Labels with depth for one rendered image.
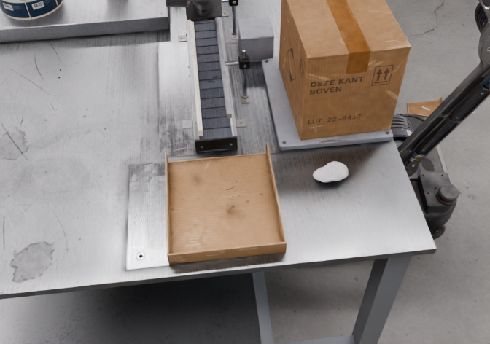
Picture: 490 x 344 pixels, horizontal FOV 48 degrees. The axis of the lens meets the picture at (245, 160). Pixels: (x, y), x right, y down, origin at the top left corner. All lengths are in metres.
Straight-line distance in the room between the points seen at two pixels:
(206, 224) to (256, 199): 0.14
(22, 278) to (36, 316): 0.67
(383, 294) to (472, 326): 0.75
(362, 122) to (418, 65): 1.70
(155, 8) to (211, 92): 0.45
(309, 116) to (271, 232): 0.31
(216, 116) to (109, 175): 0.31
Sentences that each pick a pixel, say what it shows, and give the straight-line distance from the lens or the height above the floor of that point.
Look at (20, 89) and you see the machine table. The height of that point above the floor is 0.83.
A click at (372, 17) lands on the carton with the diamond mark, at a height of 1.12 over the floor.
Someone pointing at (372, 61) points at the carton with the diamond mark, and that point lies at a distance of 1.31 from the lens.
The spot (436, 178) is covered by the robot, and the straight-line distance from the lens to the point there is 2.19.
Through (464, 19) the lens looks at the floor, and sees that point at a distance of 3.54.
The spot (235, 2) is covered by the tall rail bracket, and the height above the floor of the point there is 0.96.
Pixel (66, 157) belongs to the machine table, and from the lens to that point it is 1.50.
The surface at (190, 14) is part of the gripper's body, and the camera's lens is 1.62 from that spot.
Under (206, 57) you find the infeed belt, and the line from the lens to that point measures 1.65.
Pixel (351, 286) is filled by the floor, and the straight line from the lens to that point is 2.18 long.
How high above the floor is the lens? 1.90
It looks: 49 degrees down
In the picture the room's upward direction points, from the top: 1 degrees counter-clockwise
